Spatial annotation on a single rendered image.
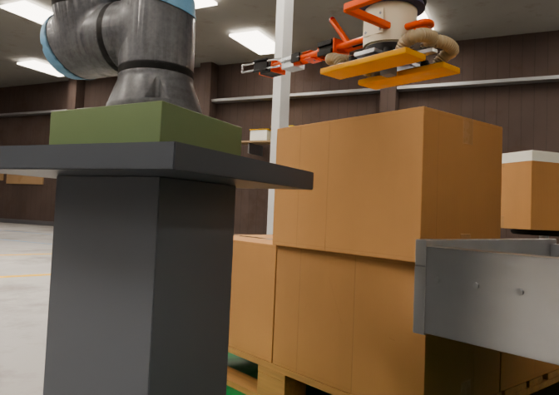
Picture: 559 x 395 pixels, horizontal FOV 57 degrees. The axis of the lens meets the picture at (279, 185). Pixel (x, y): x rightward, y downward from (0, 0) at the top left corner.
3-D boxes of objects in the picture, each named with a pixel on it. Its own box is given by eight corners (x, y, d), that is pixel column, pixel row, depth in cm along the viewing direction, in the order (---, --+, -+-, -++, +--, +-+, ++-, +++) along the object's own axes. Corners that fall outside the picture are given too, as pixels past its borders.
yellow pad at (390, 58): (426, 61, 151) (426, 43, 152) (405, 52, 145) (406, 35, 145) (339, 80, 177) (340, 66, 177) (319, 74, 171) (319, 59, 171)
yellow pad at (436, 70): (460, 73, 164) (461, 58, 164) (442, 66, 157) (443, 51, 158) (375, 90, 190) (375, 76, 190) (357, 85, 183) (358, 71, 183)
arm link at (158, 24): (162, 56, 95) (165, -37, 97) (93, 66, 103) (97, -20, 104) (209, 77, 109) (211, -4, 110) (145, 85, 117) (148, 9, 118)
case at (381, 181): (500, 259, 155) (502, 126, 157) (419, 263, 130) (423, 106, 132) (352, 244, 202) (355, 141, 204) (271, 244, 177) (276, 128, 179)
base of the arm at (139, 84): (156, 106, 92) (159, 51, 93) (84, 114, 101) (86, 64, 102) (220, 124, 109) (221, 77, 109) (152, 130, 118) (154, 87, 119)
